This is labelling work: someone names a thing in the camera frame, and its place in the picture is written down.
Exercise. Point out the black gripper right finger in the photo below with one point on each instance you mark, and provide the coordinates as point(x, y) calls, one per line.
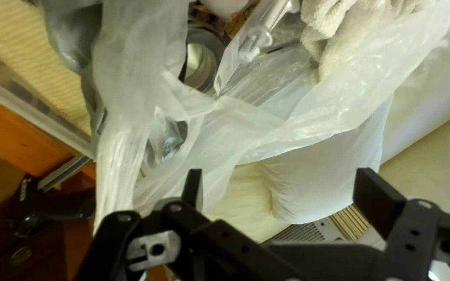
point(417, 240)

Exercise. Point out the shiny metal roll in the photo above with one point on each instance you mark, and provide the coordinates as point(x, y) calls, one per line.
point(202, 63)

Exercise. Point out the cream terry towel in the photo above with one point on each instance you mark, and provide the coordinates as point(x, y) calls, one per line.
point(350, 32)

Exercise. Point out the grey cloth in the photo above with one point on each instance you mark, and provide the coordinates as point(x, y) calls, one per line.
point(70, 37)

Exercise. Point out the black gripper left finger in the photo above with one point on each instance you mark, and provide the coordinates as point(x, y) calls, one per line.
point(183, 244)

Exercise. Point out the clear plastic bag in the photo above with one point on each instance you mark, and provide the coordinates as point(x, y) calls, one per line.
point(27, 57)

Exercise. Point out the black clamp mount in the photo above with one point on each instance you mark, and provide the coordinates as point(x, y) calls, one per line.
point(53, 205)

